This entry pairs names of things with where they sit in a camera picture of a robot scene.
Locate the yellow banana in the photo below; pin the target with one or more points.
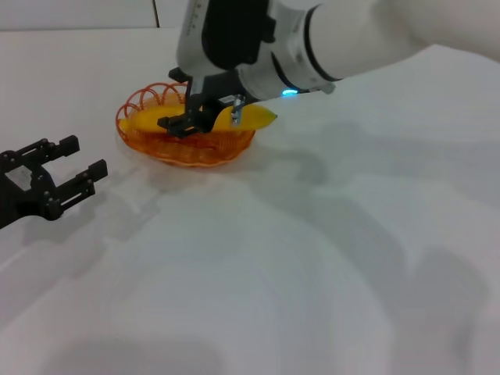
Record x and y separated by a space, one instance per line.
144 121

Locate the orange woven plastic basket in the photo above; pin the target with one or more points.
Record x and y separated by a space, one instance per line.
195 152

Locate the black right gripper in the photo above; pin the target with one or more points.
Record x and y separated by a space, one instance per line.
215 91

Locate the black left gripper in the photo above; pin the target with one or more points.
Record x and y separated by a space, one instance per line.
27 191

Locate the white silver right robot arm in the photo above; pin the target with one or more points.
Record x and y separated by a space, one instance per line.
351 39

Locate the metal plug on right gripper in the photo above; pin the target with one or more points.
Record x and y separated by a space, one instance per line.
236 111

